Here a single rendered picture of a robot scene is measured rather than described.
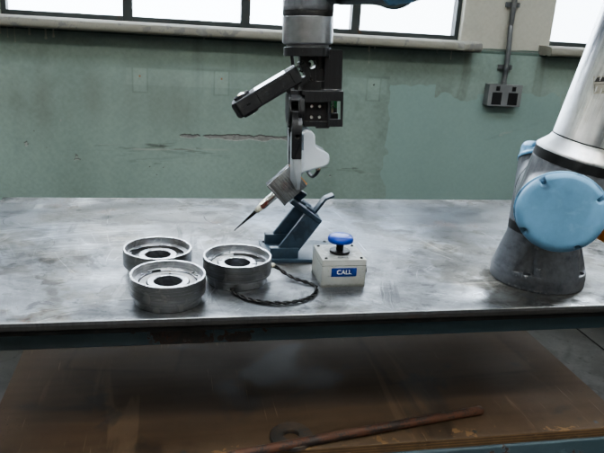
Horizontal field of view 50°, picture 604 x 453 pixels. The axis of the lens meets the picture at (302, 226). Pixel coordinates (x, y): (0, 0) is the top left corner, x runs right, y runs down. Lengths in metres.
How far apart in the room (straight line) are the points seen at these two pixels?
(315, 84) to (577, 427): 0.73
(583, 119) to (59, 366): 0.98
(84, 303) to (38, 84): 1.72
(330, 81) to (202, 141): 1.63
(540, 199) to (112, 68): 1.92
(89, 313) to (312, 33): 0.50
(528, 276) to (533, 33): 1.96
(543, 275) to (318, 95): 0.45
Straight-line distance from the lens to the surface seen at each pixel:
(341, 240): 0.99
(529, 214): 0.91
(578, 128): 0.92
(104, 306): 0.93
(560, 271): 1.09
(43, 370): 1.30
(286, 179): 1.00
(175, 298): 0.88
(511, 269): 1.09
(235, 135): 2.58
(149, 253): 1.04
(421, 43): 2.62
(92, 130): 2.59
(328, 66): 0.98
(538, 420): 1.24
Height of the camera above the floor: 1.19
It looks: 18 degrees down
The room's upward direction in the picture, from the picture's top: 3 degrees clockwise
